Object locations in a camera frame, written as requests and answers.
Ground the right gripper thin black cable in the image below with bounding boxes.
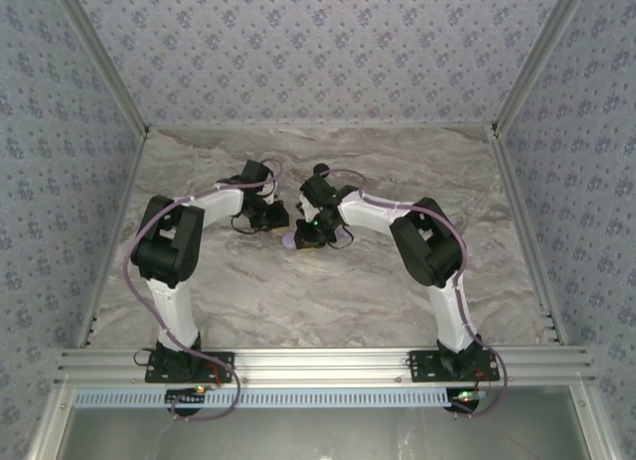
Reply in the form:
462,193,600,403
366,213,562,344
322,226,355,250

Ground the grey slotted cable duct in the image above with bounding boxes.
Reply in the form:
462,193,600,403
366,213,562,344
73,389,451,409

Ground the aluminium frame leg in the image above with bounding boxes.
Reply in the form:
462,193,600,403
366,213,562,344
27,385,76,460
568,385,615,460

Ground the aluminium table side rail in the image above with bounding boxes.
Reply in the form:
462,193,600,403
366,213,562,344
488,124,568,346
75,126,150,350

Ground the gripper thin black cable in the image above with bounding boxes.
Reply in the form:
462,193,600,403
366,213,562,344
230,214,262,236
322,226,355,250

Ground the left gripper thin black cable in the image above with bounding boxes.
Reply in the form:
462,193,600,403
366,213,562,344
230,214,262,236

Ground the aluminium mounting rail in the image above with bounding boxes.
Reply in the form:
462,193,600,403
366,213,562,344
53,347,596,387

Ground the grey metal panel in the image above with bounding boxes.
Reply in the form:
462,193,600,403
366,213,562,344
64,407,587,460

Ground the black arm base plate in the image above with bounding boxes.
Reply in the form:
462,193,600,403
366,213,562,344
144,351,236,384
407,350,501,384

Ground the aluminium frame post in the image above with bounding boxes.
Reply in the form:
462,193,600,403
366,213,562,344
491,0,595,136
52,0,151,136

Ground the black controller board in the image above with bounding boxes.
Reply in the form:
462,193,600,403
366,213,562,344
449,387,487,412
165,385,208,412

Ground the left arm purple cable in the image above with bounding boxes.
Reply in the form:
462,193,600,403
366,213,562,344
127,156,284,424

